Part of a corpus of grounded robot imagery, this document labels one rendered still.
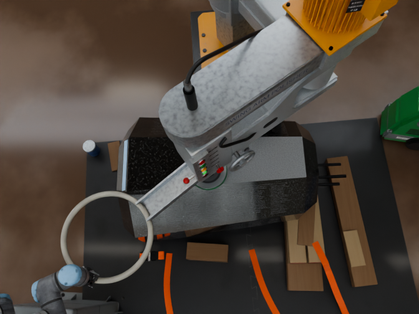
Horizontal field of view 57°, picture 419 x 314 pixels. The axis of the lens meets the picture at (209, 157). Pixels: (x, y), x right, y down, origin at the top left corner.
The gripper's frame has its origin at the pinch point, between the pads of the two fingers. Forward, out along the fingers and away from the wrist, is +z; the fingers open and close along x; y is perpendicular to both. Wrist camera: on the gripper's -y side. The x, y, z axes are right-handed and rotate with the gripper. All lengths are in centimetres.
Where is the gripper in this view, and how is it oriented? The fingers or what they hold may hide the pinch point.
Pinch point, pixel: (89, 277)
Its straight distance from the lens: 222.6
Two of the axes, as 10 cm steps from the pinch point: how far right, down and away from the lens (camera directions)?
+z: 0.0, 3.5, 9.4
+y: 9.1, 3.9, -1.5
